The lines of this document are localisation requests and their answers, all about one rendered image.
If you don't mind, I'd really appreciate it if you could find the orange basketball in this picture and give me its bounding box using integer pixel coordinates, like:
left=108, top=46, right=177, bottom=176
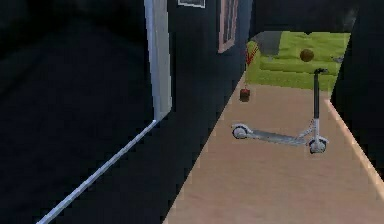
left=299, top=48, right=315, bottom=63

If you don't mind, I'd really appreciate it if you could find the red house plant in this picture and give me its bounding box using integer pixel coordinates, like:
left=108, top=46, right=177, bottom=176
left=239, top=43, right=259, bottom=103

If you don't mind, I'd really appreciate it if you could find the white room door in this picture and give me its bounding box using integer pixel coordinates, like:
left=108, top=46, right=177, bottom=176
left=143, top=0, right=173, bottom=122

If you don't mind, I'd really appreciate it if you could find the white kick scooter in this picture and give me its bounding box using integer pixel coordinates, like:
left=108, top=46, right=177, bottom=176
left=231, top=67, right=330, bottom=155

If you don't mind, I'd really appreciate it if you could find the pink framed picture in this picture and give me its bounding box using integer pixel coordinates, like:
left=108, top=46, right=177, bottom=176
left=217, top=0, right=240, bottom=54

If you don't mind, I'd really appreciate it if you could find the grey cushion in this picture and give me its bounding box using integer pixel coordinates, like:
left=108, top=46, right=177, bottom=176
left=252, top=31, right=285, bottom=57

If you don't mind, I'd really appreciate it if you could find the white framed picture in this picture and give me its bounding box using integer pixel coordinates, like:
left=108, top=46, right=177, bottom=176
left=177, top=0, right=207, bottom=9

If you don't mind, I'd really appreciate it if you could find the green sofa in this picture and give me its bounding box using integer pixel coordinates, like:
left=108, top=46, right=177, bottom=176
left=245, top=30, right=352, bottom=92

